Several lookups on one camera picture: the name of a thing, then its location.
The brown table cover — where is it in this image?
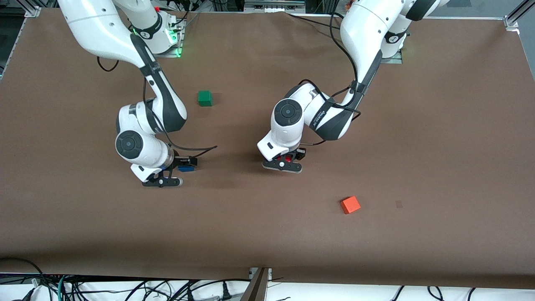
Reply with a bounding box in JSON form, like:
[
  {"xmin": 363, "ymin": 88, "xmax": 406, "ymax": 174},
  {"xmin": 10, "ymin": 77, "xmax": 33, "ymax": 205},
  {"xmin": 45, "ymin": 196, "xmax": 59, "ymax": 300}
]
[{"xmin": 0, "ymin": 8, "xmax": 535, "ymax": 289}]

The black base supply cable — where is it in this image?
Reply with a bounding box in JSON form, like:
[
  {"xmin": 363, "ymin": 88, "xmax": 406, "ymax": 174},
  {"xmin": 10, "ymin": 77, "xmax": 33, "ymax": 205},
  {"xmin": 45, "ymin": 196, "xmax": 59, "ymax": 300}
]
[{"xmin": 286, "ymin": 12, "xmax": 345, "ymax": 26}]

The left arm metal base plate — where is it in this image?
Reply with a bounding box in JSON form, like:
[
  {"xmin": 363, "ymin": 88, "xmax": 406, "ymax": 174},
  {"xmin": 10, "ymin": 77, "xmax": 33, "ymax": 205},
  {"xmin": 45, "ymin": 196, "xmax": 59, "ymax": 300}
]
[{"xmin": 378, "ymin": 49, "xmax": 403, "ymax": 64}]

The grey metal box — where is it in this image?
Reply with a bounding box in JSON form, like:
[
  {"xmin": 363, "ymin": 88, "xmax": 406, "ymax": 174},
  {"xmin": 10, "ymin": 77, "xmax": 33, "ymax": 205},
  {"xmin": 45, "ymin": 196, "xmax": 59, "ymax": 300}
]
[{"xmin": 245, "ymin": 0, "xmax": 306, "ymax": 13}]

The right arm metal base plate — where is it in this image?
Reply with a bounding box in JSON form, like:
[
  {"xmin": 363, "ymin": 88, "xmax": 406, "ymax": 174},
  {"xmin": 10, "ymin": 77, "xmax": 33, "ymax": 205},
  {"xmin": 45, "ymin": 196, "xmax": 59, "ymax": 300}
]
[{"xmin": 159, "ymin": 17, "xmax": 183, "ymax": 58}]

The orange wooden block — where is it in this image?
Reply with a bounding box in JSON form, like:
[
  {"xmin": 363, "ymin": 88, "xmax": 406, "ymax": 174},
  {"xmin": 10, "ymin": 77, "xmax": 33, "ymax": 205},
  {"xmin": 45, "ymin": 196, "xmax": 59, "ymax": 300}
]
[{"xmin": 340, "ymin": 196, "xmax": 361, "ymax": 215}]

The metal table edge bracket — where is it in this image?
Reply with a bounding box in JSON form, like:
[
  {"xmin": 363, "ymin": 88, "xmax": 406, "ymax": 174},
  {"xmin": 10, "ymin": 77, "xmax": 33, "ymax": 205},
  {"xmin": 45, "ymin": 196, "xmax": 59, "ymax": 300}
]
[{"xmin": 240, "ymin": 267, "xmax": 273, "ymax": 301}]

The aluminium frame profile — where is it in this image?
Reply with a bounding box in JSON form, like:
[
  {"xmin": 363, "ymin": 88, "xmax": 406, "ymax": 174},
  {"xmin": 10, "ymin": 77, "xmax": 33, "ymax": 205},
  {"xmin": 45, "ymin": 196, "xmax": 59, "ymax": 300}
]
[{"xmin": 504, "ymin": 0, "xmax": 535, "ymax": 29}]

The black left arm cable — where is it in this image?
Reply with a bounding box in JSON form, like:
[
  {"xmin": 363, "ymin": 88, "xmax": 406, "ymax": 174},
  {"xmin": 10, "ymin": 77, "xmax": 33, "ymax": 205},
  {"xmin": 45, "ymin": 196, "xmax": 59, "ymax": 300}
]
[{"xmin": 298, "ymin": 12, "xmax": 362, "ymax": 147}]

